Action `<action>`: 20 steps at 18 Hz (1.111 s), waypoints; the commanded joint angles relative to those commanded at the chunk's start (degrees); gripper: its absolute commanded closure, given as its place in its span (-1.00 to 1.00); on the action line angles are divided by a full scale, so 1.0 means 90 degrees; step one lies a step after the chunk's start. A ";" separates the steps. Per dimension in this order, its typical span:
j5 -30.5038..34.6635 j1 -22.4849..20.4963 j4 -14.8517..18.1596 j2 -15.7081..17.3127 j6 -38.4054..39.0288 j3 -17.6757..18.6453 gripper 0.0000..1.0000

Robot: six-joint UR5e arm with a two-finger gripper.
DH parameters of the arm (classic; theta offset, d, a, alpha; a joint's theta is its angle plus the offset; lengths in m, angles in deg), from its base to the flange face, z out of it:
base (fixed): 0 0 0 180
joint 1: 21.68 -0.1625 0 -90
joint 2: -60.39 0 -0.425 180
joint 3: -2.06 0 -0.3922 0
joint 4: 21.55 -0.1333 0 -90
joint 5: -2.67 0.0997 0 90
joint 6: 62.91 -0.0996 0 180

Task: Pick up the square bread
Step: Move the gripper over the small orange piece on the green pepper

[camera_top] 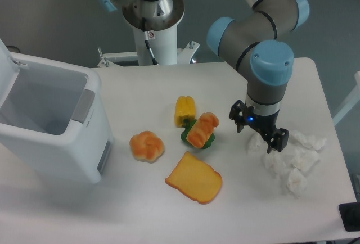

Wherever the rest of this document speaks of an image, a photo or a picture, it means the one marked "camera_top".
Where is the long twisted bread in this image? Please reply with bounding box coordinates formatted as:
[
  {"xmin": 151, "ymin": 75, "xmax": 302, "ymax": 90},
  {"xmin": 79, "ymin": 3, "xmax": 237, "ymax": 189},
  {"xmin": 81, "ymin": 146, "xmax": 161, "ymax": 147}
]
[{"xmin": 186, "ymin": 112, "xmax": 219, "ymax": 148}]

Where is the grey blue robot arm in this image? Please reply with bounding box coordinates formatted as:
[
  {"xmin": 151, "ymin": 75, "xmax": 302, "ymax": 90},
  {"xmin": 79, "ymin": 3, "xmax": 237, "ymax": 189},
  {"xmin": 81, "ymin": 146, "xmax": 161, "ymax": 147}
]
[{"xmin": 101, "ymin": 0, "xmax": 309, "ymax": 152}]

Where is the green bell pepper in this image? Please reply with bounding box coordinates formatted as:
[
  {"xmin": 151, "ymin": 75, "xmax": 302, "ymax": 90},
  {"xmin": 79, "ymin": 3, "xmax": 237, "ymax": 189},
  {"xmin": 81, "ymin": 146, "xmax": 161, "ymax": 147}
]
[{"xmin": 181, "ymin": 119, "xmax": 215, "ymax": 150}]

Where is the white trash bin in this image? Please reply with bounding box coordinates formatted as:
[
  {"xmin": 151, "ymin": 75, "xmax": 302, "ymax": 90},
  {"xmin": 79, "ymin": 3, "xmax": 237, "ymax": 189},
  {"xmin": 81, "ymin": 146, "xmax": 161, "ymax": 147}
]
[{"xmin": 1, "ymin": 45, "xmax": 114, "ymax": 183}]

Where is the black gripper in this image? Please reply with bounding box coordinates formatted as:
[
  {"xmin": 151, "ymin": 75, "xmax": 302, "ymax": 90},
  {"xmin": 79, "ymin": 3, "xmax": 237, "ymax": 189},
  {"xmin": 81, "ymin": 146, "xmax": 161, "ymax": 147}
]
[{"xmin": 229, "ymin": 100, "xmax": 289, "ymax": 154}]

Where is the square toast bread slice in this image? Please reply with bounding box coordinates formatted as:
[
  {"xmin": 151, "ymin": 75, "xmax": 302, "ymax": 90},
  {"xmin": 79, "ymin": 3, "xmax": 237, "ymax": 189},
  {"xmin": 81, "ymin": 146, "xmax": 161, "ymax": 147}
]
[{"xmin": 165, "ymin": 151, "xmax": 223, "ymax": 204}]

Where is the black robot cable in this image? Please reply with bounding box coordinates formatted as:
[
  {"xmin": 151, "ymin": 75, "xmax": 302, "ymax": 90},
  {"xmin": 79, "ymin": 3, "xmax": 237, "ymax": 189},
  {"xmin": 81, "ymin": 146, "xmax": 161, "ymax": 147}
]
[{"xmin": 142, "ymin": 17, "xmax": 160, "ymax": 66}]

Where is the crumpled white tissue left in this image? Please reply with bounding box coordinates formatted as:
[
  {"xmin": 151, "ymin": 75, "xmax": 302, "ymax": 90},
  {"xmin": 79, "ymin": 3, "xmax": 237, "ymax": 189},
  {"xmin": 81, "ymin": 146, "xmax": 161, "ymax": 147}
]
[{"xmin": 247, "ymin": 133, "xmax": 265, "ymax": 153}]

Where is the crumpled white tissue centre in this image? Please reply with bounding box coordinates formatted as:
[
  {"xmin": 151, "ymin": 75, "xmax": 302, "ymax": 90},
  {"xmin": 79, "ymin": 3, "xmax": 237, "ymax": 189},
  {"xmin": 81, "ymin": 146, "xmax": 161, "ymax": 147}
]
[{"xmin": 264, "ymin": 148, "xmax": 320, "ymax": 176}]

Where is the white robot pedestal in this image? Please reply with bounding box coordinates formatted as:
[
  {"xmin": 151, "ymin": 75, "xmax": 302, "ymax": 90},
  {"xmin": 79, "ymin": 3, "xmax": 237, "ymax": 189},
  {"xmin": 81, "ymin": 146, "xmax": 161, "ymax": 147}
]
[{"xmin": 97, "ymin": 0, "xmax": 200, "ymax": 68}]

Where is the round knotted bread roll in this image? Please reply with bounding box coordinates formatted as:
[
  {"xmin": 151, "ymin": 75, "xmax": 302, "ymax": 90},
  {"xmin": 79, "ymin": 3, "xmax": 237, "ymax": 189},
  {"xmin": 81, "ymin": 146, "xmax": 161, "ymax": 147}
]
[{"xmin": 129, "ymin": 131, "xmax": 164, "ymax": 163}]

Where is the crumpled white tissue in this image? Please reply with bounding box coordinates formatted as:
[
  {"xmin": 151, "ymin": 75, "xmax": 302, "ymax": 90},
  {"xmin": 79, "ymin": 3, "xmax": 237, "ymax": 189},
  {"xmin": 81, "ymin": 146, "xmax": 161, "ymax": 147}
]
[
  {"xmin": 281, "ymin": 168, "xmax": 308, "ymax": 198},
  {"xmin": 290, "ymin": 130, "xmax": 327, "ymax": 151},
  {"xmin": 264, "ymin": 148, "xmax": 320, "ymax": 176},
  {"xmin": 247, "ymin": 133, "xmax": 265, "ymax": 153}
]

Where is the yellow bell pepper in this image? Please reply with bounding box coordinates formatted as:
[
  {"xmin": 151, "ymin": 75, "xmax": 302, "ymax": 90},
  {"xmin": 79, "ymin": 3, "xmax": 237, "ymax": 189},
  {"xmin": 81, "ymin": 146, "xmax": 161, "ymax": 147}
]
[{"xmin": 174, "ymin": 96, "xmax": 196, "ymax": 128}]

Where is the black device at edge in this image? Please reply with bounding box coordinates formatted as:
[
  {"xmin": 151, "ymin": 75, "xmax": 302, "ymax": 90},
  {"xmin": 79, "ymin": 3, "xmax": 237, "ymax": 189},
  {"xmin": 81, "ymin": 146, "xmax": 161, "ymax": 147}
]
[{"xmin": 338, "ymin": 202, "xmax": 360, "ymax": 232}]

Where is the white frame at right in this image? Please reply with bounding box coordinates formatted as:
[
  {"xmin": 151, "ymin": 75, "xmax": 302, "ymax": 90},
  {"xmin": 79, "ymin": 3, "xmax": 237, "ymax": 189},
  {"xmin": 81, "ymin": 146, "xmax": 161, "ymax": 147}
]
[{"xmin": 332, "ymin": 71, "xmax": 359, "ymax": 126}]

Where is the crumpled white tissue top right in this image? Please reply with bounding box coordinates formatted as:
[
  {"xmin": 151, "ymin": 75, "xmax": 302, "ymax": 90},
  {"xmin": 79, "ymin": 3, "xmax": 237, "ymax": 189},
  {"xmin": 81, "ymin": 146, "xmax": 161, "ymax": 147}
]
[{"xmin": 290, "ymin": 130, "xmax": 327, "ymax": 151}]

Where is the crumpled white tissue bottom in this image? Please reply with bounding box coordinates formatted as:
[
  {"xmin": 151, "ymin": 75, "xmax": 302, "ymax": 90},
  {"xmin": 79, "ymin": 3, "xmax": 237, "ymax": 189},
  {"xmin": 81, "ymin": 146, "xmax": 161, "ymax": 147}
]
[{"xmin": 281, "ymin": 168, "xmax": 308, "ymax": 198}]

